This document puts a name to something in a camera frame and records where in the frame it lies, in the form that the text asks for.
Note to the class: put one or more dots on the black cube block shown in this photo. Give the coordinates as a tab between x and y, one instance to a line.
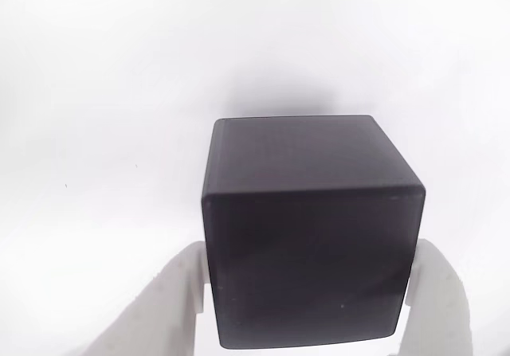
315	252

